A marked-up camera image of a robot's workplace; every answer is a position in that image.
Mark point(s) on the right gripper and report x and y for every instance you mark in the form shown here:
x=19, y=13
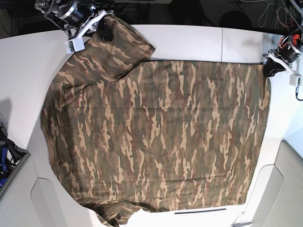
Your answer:
x=84, y=20

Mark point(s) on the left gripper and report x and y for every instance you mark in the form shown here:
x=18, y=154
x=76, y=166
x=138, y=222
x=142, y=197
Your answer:
x=280, y=59

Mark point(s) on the camouflage T-shirt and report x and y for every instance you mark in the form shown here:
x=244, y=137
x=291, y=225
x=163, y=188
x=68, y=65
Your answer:
x=125, y=133

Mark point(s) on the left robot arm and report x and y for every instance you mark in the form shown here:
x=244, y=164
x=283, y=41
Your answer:
x=294, y=9

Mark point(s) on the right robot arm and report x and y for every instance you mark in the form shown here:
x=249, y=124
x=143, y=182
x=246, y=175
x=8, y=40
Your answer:
x=53, y=9

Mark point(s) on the blue and black equipment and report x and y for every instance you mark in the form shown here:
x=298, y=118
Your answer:
x=10, y=156

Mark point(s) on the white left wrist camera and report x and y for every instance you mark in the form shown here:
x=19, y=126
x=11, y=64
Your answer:
x=296, y=81

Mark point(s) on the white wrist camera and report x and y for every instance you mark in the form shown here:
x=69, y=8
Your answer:
x=296, y=81
x=74, y=45

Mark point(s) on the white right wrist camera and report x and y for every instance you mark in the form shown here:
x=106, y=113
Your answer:
x=74, y=45

